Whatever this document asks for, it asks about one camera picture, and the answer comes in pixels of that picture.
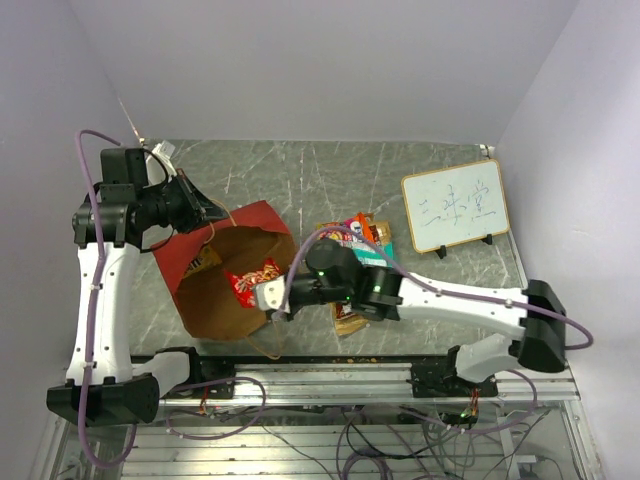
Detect red Doritos bag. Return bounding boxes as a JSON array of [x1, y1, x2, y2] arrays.
[[333, 303, 363, 321]]

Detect colourful red yellow snack bag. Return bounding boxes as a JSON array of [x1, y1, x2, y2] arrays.
[[224, 257, 282, 308]]

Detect orange red chips bag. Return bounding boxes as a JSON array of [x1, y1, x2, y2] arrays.
[[316, 212, 381, 246]]

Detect tan gold snack bag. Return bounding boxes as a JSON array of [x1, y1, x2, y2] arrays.
[[331, 216, 392, 336]]

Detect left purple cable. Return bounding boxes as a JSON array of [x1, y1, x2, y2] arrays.
[[74, 129, 139, 469]]

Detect loose wires under table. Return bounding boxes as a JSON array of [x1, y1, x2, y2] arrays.
[[164, 377, 551, 480]]

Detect red paper bag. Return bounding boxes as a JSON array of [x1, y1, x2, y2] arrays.
[[153, 200, 297, 360]]

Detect teal white snack bag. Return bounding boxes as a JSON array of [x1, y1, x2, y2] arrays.
[[344, 238, 394, 267]]

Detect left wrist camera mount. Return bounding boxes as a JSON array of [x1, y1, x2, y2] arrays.
[[146, 140, 176, 185]]

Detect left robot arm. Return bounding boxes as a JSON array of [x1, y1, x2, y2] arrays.
[[46, 147, 229, 427]]

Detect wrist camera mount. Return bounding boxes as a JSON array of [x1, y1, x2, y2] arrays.
[[253, 276, 290, 321], [146, 140, 176, 185]]

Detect aluminium frame rail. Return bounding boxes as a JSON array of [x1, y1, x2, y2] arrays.
[[49, 357, 601, 480]]

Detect small whiteboard with stand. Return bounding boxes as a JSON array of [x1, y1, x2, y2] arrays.
[[401, 159, 510, 253]]

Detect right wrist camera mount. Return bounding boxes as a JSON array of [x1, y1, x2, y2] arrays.
[[253, 276, 290, 321]]

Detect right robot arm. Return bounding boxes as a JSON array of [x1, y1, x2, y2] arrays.
[[273, 238, 566, 397]]

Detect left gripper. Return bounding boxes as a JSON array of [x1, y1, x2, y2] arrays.
[[138, 168, 230, 234]]

